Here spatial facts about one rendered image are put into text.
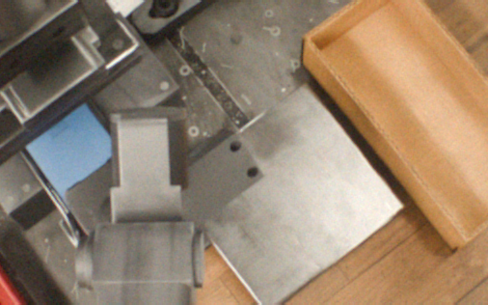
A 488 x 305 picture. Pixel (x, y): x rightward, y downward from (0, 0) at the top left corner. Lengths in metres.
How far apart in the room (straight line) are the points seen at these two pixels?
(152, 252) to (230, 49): 0.45
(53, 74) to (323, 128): 0.34
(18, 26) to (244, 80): 0.42
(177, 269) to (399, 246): 0.42
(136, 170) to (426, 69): 0.45
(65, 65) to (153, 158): 0.12
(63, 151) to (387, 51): 0.35
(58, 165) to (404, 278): 0.35
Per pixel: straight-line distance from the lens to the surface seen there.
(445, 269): 1.14
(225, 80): 1.17
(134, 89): 1.08
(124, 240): 0.78
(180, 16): 1.12
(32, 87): 0.89
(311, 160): 1.13
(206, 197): 0.91
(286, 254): 1.11
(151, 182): 0.82
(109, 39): 0.94
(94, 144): 1.07
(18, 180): 1.08
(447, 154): 1.16
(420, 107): 1.17
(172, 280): 0.75
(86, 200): 0.94
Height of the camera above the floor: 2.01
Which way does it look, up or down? 75 degrees down
